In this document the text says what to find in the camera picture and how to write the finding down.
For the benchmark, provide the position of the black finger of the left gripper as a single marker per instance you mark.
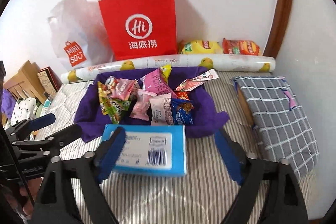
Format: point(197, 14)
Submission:
point(49, 147)

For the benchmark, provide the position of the yellow snack packet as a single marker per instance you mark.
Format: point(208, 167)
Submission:
point(165, 72)

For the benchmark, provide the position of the pink snack packet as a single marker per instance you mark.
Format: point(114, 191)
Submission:
point(142, 105)

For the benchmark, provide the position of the strawberry bear snack stick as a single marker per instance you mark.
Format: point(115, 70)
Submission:
point(191, 84)

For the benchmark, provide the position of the wooden headboard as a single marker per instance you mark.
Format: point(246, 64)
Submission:
point(26, 84)

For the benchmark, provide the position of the orange chip bag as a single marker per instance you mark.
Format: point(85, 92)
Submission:
point(241, 47)

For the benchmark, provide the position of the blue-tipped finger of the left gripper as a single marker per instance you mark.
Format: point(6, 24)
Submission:
point(24, 128)

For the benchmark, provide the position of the brown wooden door frame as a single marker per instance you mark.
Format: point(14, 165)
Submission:
point(278, 28)

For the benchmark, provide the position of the person's left hand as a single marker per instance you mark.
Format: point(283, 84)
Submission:
point(33, 186)

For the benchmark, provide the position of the blue cookie packet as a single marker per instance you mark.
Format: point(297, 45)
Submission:
point(182, 111)

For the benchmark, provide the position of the grey checked folded cloth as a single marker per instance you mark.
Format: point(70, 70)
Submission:
point(280, 124)

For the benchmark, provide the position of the light pink candy packet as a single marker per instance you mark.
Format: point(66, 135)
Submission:
point(161, 110)

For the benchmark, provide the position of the red paper shopping bag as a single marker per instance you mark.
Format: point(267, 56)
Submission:
point(140, 28)

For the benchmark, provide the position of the blue white tissue box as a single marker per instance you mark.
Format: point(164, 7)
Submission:
point(153, 151)

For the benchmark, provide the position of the green snack packet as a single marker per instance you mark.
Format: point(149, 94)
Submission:
point(114, 108)

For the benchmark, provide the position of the magenta snack packet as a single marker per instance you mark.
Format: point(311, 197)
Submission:
point(155, 83)

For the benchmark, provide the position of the brown patterned box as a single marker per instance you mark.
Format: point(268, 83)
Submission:
point(49, 81)

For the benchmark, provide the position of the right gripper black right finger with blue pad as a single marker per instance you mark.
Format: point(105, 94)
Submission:
point(284, 201)

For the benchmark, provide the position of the red gold snack packet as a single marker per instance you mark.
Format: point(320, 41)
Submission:
point(182, 95)

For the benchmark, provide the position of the lemon print paper roll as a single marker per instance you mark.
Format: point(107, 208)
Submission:
point(220, 62)

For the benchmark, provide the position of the yellow chip bag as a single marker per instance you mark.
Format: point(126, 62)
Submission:
point(200, 47)

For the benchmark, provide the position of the purple towel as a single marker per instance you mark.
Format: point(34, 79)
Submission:
point(206, 120)

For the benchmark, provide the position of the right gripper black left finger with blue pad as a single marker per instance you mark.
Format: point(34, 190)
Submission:
point(56, 202)

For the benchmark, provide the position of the white Miniso plastic bag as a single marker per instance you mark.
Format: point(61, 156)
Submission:
point(78, 34)

